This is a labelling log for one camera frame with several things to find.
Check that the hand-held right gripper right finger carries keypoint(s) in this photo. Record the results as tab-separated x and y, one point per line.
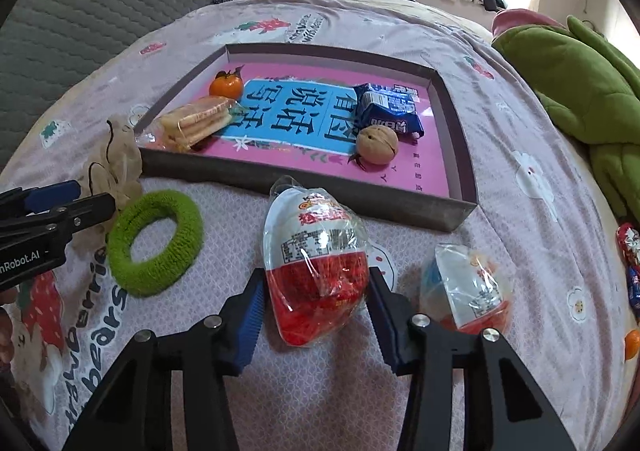
386	328

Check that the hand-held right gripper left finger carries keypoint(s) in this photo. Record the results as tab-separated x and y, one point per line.
250	326

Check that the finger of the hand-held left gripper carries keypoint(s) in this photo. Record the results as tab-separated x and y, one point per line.
75	216
50	196

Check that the red white egg toy packet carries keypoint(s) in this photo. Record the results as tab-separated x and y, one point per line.
310	251
465	281

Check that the pink cardboard box tray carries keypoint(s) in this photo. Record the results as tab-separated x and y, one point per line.
280	178

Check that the orange tangerine with leaves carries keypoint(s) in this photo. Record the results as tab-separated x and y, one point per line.
225	87

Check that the blue snack packet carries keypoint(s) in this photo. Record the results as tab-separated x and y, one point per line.
385	106

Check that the beige hair scrunchie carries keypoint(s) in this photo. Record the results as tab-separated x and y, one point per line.
122	161

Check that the pink strawberry printed blanket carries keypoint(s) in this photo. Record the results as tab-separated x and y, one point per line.
325	381

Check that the green hair scrunchie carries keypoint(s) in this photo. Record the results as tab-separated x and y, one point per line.
185	216

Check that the clear cracker packet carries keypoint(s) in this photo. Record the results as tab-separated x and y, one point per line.
195	118

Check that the brown walnut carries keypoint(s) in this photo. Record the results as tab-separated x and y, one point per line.
377	145

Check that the small orange tangerine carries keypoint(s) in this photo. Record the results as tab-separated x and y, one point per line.
633	345

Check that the red candy packet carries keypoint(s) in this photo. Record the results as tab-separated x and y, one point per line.
631	256

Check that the green plush blanket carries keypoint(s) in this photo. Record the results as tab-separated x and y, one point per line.
560	66

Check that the pink cloth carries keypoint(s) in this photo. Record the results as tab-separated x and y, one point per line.
515	18

